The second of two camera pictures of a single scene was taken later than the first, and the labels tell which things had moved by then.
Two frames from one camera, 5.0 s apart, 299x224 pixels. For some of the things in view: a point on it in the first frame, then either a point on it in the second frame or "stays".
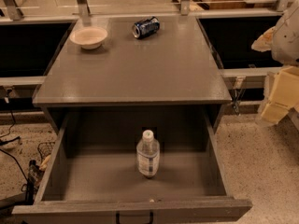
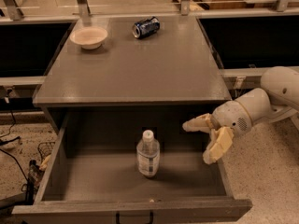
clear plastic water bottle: (149, 153) stays
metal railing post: (14, 11) stays
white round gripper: (287, 39) to (230, 118)
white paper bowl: (89, 37) stays
